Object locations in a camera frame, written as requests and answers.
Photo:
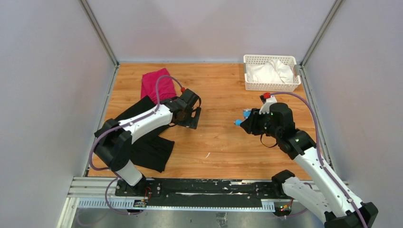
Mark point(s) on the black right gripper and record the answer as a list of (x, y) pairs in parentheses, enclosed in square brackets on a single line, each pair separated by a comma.
[(250, 124)]

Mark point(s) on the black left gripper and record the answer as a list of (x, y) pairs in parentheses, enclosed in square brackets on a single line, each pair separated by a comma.
[(191, 121)]

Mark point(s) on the blue water faucet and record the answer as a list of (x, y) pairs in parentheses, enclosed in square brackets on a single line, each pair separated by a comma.
[(245, 113)]

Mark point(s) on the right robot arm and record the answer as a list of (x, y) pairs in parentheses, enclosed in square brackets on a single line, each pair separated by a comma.
[(335, 204)]

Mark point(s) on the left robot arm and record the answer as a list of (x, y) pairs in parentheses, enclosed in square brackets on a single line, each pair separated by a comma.
[(134, 128)]

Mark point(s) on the magenta cloth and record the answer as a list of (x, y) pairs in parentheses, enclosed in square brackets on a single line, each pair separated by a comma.
[(166, 88)]

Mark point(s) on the black cloth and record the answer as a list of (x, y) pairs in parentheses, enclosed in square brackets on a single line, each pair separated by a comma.
[(150, 151)]

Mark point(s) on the white cloth in basket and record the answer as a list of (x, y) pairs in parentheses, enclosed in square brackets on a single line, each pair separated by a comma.
[(272, 72)]

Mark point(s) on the white plastic basket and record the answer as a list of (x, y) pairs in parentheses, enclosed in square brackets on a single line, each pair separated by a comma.
[(262, 59)]

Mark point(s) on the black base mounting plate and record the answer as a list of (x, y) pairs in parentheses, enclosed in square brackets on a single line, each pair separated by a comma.
[(204, 193)]

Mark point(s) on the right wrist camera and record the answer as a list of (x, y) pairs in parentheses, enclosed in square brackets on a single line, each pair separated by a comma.
[(267, 100)]

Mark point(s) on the aluminium frame rail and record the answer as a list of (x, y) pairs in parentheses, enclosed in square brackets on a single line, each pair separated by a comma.
[(99, 192)]

